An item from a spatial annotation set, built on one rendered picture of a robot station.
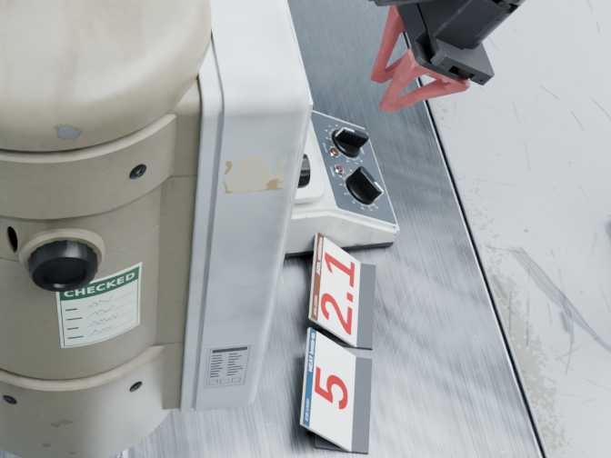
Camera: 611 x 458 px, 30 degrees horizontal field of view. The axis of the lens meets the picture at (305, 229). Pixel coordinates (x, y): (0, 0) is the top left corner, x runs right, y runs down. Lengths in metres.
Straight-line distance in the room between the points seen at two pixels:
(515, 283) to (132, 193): 0.75
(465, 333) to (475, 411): 0.08
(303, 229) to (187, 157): 0.65
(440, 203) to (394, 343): 0.17
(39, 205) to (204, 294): 0.10
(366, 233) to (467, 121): 0.21
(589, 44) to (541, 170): 0.21
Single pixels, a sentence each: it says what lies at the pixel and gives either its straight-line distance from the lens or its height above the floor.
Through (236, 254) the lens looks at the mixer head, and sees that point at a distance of 0.40.
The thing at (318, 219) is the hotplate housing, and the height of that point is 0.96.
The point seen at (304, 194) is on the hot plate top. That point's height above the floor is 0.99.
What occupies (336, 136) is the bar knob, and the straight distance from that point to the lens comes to 1.06.
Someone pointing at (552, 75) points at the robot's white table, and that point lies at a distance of 1.27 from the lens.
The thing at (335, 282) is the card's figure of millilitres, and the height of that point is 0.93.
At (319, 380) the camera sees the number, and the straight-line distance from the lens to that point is 0.95.
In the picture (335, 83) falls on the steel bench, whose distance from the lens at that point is 1.20.
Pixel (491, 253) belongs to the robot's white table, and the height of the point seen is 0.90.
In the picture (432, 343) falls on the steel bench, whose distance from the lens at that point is 1.02.
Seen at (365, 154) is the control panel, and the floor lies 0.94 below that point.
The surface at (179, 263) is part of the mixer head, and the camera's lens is 0.41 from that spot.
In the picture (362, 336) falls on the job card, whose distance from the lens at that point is 1.01.
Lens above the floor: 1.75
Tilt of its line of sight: 53 degrees down
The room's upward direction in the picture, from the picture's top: 12 degrees clockwise
